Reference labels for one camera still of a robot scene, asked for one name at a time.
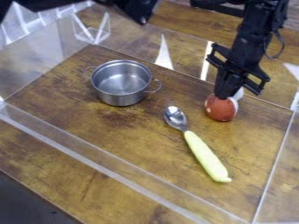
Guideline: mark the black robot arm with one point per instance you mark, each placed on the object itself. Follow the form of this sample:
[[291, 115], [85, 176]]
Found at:
[[264, 17]]

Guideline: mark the clear acrylic enclosure wall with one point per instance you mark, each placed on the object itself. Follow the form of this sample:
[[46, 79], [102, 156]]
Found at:
[[169, 195]]

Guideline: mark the clear acrylic corner bracket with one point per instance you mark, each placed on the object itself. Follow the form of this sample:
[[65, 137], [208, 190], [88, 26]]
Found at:
[[90, 35]]

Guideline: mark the red brown toy mushroom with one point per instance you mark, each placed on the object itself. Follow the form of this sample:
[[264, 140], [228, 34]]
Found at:
[[223, 110]]

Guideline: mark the spoon with yellow handle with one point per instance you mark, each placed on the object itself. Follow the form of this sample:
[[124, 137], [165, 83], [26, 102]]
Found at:
[[209, 162]]

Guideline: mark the small silver metal pot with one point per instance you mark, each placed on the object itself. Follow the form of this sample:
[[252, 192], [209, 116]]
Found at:
[[123, 81]]

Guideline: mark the black bar at table edge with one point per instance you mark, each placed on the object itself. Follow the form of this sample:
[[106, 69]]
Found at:
[[216, 5]]

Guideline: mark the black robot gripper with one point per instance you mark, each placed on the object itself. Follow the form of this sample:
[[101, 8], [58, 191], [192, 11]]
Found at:
[[237, 65]]

